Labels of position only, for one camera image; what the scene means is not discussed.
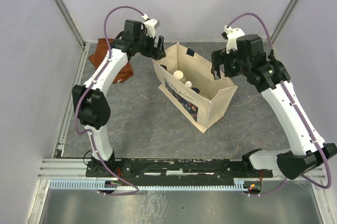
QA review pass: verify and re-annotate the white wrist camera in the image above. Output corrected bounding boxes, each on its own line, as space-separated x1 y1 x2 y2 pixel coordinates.
142 14 160 38
222 26 245 54

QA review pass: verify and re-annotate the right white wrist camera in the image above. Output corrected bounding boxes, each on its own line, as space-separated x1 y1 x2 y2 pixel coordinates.
222 26 245 54

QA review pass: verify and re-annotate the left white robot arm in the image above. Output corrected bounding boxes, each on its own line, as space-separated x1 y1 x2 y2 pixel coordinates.
72 16 166 177

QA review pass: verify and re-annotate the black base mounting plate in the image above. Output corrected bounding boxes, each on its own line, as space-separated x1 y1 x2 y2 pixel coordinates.
85 157 274 185

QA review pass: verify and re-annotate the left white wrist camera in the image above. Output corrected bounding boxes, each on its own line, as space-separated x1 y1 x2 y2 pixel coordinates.
142 14 160 38

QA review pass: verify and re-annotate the beige pump bottle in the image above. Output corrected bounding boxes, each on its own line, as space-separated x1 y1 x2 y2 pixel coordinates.
173 70 186 83

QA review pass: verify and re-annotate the brown folded towel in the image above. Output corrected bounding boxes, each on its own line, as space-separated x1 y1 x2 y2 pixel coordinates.
88 37 134 84

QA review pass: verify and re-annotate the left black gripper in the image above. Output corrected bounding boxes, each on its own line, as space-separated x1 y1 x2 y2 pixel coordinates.
134 30 166 61

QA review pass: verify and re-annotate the square perfume bottle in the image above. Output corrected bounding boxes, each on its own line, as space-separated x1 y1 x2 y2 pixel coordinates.
192 87 200 94

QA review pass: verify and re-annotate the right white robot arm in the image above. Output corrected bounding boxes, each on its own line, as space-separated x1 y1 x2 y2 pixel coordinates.
211 29 336 180

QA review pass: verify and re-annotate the amber liquid clear bottle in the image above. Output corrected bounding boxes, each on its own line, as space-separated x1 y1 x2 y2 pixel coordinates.
184 81 192 89

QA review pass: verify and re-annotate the cream canvas tote bag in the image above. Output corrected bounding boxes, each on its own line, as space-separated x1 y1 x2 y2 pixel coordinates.
153 44 237 133

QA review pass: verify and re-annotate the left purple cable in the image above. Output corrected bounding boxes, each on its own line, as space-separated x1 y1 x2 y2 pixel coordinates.
74 6 148 196

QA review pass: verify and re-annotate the small circuit board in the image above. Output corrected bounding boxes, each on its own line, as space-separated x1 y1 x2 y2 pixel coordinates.
248 183 261 194

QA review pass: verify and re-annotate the blue slotted cable duct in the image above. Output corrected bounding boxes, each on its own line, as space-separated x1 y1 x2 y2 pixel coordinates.
49 176 260 191

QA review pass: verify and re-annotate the aluminium frame rail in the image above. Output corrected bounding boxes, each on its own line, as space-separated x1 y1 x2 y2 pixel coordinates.
38 157 90 180

